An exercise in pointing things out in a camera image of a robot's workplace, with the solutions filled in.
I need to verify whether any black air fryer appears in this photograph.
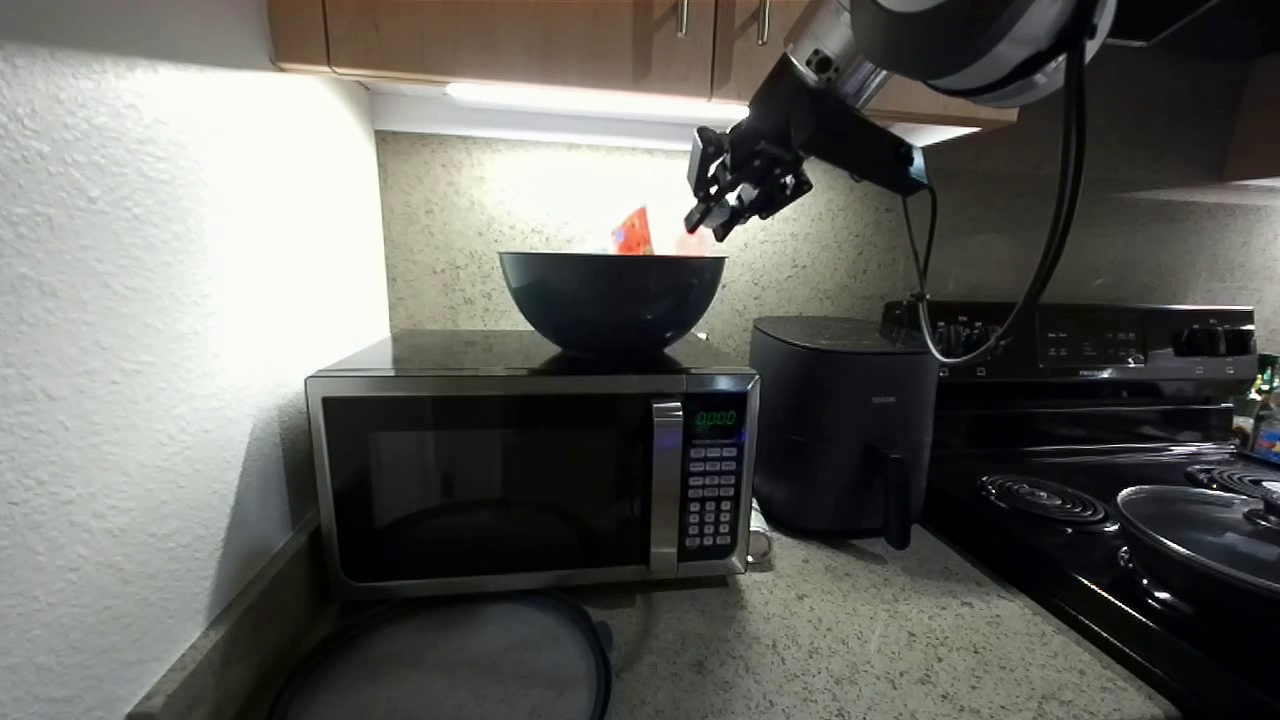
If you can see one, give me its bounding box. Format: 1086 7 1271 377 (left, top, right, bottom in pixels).
746 317 936 550

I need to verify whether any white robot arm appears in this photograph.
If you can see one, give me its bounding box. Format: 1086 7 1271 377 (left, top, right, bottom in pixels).
685 0 1119 241

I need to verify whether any wooden upper cabinet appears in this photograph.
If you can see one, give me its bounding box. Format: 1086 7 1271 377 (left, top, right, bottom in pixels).
263 0 1035 133

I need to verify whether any under-cabinet light strip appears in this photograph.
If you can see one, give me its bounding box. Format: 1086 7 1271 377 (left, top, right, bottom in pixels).
445 81 820 126

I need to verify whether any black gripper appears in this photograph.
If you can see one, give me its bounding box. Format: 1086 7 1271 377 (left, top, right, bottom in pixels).
685 60 926 241

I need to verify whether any stainless steel microwave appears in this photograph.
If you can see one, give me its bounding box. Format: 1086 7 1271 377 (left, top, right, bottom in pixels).
302 331 759 595

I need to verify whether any clear bottle with orange label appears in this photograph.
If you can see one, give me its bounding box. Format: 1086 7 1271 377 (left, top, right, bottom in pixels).
612 208 713 255

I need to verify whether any glass pan lid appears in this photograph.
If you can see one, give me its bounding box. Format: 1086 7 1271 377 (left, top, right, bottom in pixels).
1114 483 1280 599

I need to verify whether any black electric stove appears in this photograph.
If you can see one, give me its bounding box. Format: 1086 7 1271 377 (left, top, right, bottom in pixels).
885 302 1280 720

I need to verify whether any dark blue bowl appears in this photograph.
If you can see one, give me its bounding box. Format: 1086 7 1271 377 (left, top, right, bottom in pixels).
501 252 724 356

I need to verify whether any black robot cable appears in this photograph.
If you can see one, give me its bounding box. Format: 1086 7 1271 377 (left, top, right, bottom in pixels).
900 36 1093 371

